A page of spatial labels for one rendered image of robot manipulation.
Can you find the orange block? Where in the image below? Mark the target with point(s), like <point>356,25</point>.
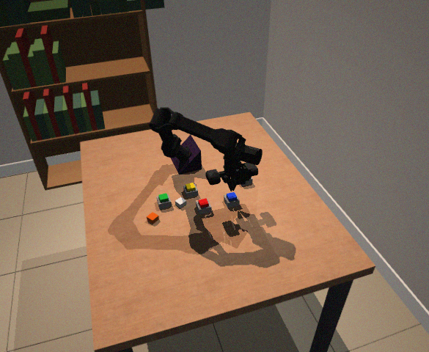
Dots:
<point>152,218</point>

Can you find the blue button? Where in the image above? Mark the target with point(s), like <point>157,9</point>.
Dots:
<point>231,200</point>

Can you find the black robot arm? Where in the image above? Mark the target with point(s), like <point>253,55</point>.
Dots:
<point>225,141</point>

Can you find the green button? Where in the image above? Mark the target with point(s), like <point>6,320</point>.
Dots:
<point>164,201</point>

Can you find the yellow button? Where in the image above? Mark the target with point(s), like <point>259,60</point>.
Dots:
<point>190,190</point>

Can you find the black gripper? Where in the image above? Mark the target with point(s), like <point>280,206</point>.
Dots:
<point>214,177</point>

